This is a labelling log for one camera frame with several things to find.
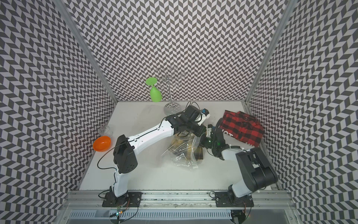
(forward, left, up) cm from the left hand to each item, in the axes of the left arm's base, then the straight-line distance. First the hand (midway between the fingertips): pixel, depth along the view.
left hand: (205, 132), depth 79 cm
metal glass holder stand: (+45, +23, +7) cm, 51 cm away
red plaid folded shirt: (+14, -30, -15) cm, 36 cm away
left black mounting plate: (-31, +39, -16) cm, 52 cm away
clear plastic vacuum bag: (-14, +14, -7) cm, 21 cm away
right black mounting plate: (-31, -10, -17) cm, 37 cm away
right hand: (+1, +7, -11) cm, 13 cm away
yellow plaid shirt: (-4, +12, -7) cm, 14 cm away
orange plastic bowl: (0, +66, -13) cm, 67 cm away
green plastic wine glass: (+28, +32, +3) cm, 42 cm away
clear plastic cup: (+11, +70, -16) cm, 72 cm away
